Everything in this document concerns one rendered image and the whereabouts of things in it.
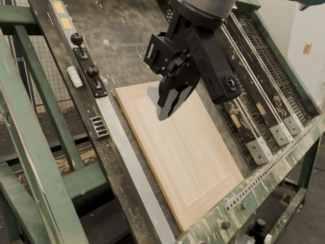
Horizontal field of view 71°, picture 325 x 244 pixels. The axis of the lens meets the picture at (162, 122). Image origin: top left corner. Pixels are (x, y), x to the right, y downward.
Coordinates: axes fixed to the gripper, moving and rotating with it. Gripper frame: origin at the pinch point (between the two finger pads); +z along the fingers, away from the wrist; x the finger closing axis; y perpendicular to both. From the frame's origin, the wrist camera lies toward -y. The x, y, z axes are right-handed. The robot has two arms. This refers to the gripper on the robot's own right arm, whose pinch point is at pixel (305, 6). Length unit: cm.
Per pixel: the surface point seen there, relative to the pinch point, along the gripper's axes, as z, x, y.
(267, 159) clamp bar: 55, -54, 10
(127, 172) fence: 62, 22, 4
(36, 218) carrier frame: 110, 41, 23
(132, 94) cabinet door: 48, 18, 32
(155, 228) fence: 71, 14, -11
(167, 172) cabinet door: 63, 6, 6
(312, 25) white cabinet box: -57, -312, 220
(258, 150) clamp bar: 54, -51, 15
